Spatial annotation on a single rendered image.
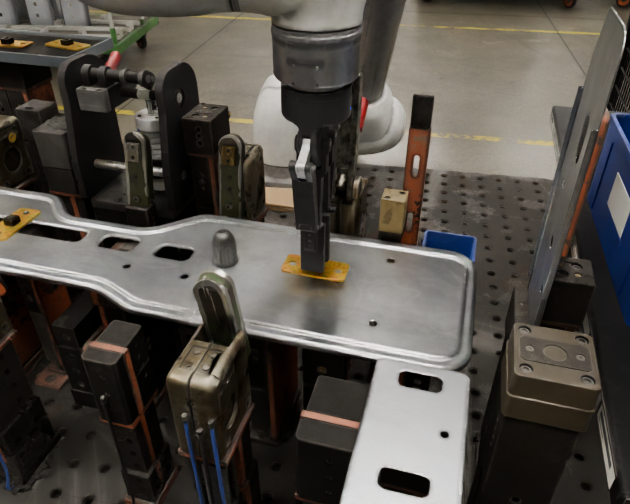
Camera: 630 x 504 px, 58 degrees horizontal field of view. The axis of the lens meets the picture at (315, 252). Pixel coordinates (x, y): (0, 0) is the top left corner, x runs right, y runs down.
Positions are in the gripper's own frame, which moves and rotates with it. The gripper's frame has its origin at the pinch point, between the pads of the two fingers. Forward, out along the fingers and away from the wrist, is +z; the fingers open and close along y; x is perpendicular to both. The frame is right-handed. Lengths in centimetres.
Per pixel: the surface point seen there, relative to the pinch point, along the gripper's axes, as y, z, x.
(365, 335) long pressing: 9.2, 5.4, 8.5
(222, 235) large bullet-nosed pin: 0.7, 0.9, -12.3
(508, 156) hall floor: -268, 104, 44
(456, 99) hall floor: -356, 104, 8
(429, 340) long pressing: 8.1, 5.4, 15.6
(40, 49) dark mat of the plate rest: -32, -10, -61
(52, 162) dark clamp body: -16, 3, -51
